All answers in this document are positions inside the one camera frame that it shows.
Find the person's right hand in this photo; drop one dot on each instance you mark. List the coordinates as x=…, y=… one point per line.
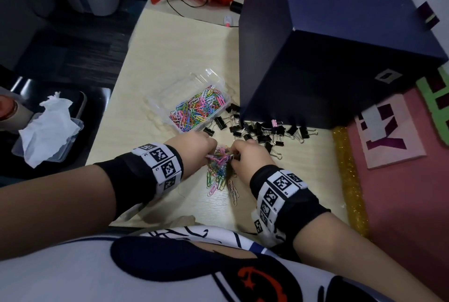
x=250, y=159

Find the person's left hand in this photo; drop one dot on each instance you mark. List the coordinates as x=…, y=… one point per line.
x=191, y=149

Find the person's left fingers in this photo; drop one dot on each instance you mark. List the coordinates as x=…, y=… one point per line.
x=210, y=145

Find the person's right fingers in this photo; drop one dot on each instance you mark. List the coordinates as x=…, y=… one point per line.
x=234, y=152

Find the pile of colourful paper clips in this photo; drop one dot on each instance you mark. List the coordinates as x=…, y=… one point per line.
x=219, y=173

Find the person's left forearm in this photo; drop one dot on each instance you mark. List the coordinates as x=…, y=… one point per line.
x=52, y=212

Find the person's right forearm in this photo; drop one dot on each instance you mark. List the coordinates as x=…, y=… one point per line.
x=354, y=259

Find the pile of black binder clips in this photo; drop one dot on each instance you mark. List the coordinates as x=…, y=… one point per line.
x=261, y=131

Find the boxed colourful paper clips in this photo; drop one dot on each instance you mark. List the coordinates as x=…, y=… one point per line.
x=197, y=107

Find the pink binder clip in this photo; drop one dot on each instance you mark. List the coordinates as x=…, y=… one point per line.
x=275, y=123

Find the clear plastic clip box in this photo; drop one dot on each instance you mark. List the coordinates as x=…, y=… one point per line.
x=191, y=96

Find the black right wrist tracker band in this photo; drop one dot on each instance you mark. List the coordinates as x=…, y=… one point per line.
x=282, y=200

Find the black wrist tracker band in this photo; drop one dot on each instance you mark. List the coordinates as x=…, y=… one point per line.
x=147, y=170
x=282, y=200

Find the black left wrist tracker band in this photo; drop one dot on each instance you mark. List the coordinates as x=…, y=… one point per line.
x=147, y=170

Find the gold glitter strip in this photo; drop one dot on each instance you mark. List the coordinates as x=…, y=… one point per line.
x=350, y=182

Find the person's white printed shirt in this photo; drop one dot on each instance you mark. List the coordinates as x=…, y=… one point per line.
x=182, y=266

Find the small white pink object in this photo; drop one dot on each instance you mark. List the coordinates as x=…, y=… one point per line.
x=228, y=20

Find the large dark blue box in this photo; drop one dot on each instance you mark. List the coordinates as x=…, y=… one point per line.
x=326, y=38

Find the clear plastic tissue container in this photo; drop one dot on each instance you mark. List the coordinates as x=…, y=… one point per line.
x=56, y=142

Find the pink patterned board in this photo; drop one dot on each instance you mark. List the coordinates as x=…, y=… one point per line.
x=389, y=131

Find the black chair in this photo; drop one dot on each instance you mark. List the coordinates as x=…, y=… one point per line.
x=52, y=102

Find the white crumpled tissue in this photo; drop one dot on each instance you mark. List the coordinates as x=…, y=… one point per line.
x=45, y=130

